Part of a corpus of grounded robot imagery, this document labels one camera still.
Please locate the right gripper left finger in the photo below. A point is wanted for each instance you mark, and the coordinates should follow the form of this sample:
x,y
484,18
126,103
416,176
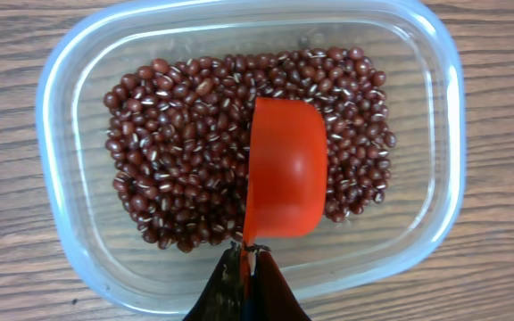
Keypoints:
x,y
222,296

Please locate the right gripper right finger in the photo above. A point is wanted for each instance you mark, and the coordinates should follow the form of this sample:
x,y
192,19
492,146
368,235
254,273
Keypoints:
x,y
269,297

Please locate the orange measuring scoop blue handle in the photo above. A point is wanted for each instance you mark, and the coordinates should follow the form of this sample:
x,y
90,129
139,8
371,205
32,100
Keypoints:
x,y
287,170

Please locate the clear plastic container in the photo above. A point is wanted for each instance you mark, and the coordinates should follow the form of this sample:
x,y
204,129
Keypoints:
x,y
425,96

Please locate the red beans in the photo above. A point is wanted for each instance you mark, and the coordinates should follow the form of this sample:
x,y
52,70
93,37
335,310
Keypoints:
x,y
179,137

